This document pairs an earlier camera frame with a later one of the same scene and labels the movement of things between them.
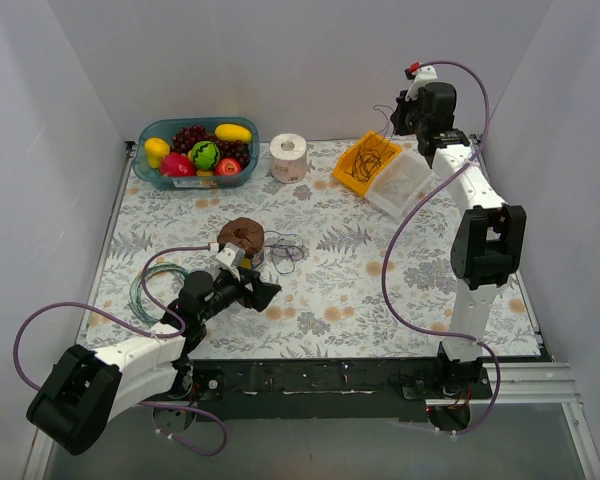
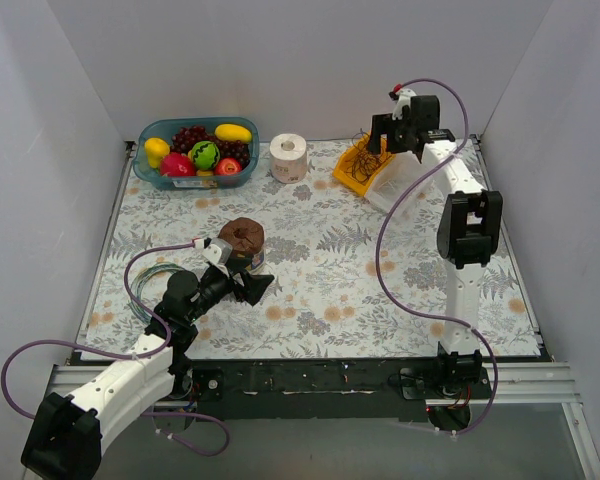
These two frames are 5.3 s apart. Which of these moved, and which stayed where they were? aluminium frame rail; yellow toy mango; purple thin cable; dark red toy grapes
Moved: purple thin cable
Stayed: aluminium frame rail; dark red toy grapes; yellow toy mango
